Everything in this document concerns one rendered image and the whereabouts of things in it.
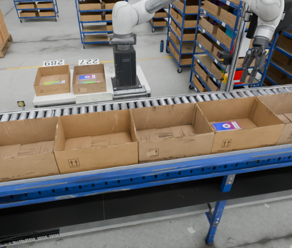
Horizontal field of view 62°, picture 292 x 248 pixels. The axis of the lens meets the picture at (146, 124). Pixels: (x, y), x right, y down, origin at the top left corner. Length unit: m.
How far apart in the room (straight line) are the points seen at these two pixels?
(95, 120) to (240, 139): 0.80
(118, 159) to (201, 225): 1.13
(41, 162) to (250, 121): 1.25
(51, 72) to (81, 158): 1.50
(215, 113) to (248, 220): 1.04
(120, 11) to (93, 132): 0.99
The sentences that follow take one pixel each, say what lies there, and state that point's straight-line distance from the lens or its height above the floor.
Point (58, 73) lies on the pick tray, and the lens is 2.59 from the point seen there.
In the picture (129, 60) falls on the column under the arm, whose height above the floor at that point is 1.00.
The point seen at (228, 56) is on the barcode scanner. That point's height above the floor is 1.06.
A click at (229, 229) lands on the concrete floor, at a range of 2.20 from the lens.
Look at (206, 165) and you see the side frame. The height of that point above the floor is 0.90.
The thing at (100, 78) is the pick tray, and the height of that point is 0.76.
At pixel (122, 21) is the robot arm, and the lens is 2.04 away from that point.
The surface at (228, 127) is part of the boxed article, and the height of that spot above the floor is 0.90.
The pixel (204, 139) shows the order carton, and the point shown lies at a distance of 1.28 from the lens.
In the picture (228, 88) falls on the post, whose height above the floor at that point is 0.78.
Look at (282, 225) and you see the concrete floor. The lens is 2.38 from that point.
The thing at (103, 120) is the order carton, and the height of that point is 0.99.
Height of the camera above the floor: 1.83
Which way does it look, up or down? 37 degrees down
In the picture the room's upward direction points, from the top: straight up
